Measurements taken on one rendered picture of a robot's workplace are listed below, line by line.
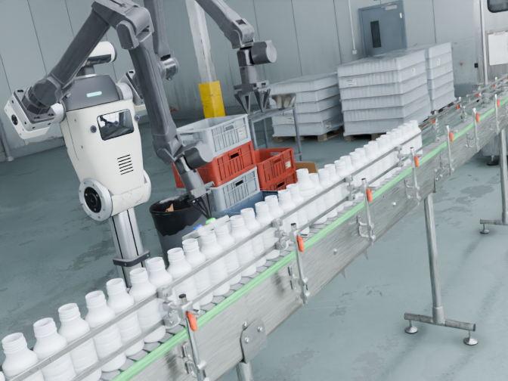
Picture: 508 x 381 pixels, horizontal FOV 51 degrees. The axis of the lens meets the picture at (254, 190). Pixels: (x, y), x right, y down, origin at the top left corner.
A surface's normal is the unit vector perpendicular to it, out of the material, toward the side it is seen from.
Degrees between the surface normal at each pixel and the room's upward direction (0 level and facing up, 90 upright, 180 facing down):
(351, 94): 91
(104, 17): 111
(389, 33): 90
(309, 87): 90
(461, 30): 90
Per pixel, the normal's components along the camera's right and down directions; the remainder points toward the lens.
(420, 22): -0.59, 0.29
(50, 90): -0.32, 0.61
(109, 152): 0.79, 0.02
